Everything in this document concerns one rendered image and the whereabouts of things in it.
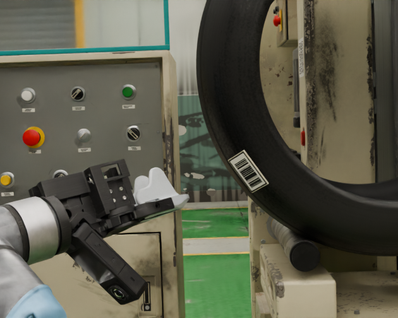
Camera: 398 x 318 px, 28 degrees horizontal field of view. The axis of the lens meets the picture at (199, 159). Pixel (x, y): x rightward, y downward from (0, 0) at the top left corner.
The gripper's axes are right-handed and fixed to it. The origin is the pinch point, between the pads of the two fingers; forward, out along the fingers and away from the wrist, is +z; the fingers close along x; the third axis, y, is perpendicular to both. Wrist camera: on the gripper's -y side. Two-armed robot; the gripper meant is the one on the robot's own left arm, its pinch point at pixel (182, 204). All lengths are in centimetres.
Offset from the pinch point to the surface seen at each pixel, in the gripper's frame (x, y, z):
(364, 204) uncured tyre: -9.3, -8.4, 23.3
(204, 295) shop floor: 318, -25, 235
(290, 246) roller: 2.6, -10.4, 18.4
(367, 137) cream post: 13, 3, 57
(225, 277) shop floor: 347, -20, 280
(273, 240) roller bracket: 28.0, -8.6, 38.9
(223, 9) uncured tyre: -6.3, 24.3, 14.2
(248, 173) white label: 0.3, 1.5, 13.5
